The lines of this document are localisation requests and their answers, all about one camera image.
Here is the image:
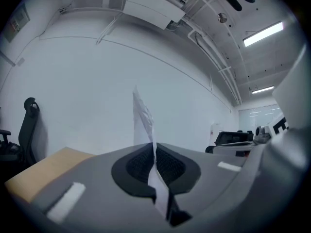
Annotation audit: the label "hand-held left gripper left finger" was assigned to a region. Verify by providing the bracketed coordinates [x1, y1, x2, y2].
[31, 142, 171, 233]

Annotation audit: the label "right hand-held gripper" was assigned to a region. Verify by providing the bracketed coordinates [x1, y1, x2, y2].
[252, 45, 311, 172]

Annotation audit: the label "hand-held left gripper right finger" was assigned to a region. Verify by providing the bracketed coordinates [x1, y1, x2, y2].
[155, 142, 246, 227]

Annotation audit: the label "white sheet of paper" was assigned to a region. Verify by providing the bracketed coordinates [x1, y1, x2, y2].
[132, 85, 171, 221]

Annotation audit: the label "short ceiling light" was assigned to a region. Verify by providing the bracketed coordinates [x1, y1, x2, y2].
[251, 85, 275, 95]

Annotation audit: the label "white office desk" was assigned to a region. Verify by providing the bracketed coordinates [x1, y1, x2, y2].
[212, 141, 256, 158]

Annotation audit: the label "black low office chair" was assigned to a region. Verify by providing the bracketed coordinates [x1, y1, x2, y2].
[205, 130, 255, 154]

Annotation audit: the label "glass partition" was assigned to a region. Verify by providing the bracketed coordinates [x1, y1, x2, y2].
[239, 104, 280, 132]

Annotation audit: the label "long ceiling light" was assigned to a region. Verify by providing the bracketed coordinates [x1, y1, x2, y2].
[242, 21, 284, 48]

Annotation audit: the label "white ceiling pipes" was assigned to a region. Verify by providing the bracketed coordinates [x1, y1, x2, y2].
[188, 30, 242, 106]

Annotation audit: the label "black mesh office chair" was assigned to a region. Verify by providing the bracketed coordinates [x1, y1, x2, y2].
[18, 97, 41, 166]

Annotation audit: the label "black office chair with armrest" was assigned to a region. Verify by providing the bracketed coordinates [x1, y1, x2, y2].
[0, 129, 25, 171]

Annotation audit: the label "white ceiling air conditioner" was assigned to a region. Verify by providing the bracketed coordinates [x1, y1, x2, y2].
[122, 0, 187, 30]

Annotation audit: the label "white wall notice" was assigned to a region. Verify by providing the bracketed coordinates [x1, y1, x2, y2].
[210, 122, 221, 141]

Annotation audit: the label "grey wall electrical panel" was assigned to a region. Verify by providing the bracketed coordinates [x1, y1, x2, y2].
[3, 3, 31, 43]

